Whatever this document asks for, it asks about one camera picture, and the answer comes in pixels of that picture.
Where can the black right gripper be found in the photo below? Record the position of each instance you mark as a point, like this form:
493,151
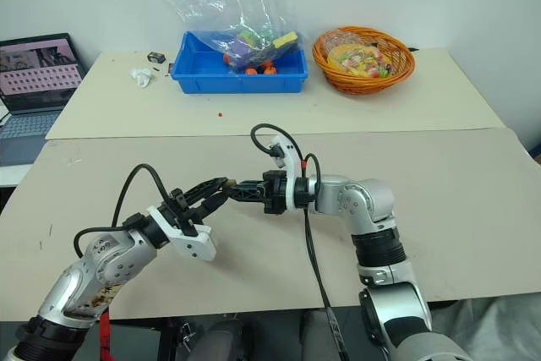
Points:
274,193

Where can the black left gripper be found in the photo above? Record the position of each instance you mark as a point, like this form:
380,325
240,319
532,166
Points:
182,208

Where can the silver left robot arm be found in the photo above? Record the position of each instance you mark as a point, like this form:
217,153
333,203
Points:
105,264

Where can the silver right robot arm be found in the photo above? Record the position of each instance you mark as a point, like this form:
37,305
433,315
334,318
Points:
372,204

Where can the blue plastic bin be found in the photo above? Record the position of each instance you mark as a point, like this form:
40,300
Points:
241,82

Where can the crumpled white tissue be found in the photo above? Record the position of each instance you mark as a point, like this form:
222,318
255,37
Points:
141,76

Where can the purple toy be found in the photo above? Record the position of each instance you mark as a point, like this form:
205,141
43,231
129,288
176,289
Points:
240,47

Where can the small black box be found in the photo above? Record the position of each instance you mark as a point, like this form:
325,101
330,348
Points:
156,56

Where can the dark grey rounded shape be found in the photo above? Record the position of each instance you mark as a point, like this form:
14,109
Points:
220,342

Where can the yellow toy block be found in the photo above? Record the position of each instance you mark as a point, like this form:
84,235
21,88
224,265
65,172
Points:
285,39

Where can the orange woven basket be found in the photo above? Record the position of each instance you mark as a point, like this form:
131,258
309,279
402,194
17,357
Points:
363,80

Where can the wrapped colourful toy food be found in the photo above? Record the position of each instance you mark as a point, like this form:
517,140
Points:
359,60

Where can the open grey laptop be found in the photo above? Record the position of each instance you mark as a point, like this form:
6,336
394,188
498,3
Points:
38,69

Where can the small black object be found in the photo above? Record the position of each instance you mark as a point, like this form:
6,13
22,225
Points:
412,47

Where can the grey fabric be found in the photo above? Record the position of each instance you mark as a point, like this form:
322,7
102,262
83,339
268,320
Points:
503,327

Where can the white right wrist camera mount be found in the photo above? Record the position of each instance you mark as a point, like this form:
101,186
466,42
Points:
290,159

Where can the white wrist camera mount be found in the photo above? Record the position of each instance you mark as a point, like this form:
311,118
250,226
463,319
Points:
290,159
198,246

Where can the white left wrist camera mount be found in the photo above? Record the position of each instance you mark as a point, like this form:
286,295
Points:
198,246

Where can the black metal frame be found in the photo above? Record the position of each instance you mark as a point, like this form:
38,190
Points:
171,337

